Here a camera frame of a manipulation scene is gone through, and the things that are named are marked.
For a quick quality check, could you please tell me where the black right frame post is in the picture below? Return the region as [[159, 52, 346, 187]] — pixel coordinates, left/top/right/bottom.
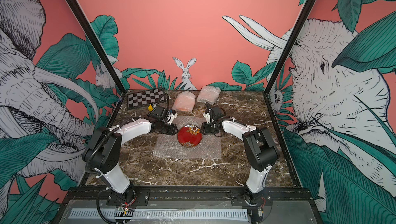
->
[[263, 0, 329, 95]]

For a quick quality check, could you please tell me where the black frame post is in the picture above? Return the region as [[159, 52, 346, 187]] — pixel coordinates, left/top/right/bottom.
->
[[263, 0, 329, 95], [51, 0, 127, 94]]

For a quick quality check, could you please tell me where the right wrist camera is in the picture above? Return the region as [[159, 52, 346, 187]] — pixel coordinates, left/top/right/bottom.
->
[[203, 112, 212, 124]]

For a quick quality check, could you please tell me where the white slotted cable duct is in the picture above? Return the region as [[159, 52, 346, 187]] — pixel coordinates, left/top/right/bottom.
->
[[67, 208, 249, 222]]

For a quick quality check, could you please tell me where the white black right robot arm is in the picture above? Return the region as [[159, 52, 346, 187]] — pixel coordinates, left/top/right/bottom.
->
[[201, 103, 279, 194]]

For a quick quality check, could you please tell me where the black left frame post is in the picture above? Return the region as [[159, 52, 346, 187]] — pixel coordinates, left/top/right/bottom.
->
[[51, 0, 127, 94]]

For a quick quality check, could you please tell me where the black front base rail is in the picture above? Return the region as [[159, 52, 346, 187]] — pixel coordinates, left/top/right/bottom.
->
[[60, 185, 315, 210]]

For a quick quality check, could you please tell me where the black white chessboard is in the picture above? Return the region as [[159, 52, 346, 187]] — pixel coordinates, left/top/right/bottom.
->
[[127, 88, 166, 109]]

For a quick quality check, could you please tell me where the red floral dinner plate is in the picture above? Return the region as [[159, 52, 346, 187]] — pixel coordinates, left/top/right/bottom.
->
[[177, 124, 203, 147]]

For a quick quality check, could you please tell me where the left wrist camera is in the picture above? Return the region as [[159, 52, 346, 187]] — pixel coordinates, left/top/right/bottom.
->
[[166, 109, 177, 125]]

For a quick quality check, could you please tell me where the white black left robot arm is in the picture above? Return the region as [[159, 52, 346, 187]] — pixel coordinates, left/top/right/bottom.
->
[[82, 106, 178, 194]]

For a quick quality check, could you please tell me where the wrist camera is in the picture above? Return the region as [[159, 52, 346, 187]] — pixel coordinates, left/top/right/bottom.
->
[[203, 112, 212, 124], [166, 109, 177, 125]]

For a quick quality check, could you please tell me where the right bubble wrapped plate bundle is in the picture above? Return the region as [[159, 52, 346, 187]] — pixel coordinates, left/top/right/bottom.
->
[[197, 86, 221, 105]]

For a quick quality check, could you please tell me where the left pink bubble wrapped bundle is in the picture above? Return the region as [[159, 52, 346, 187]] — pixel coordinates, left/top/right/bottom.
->
[[172, 91, 196, 112]]

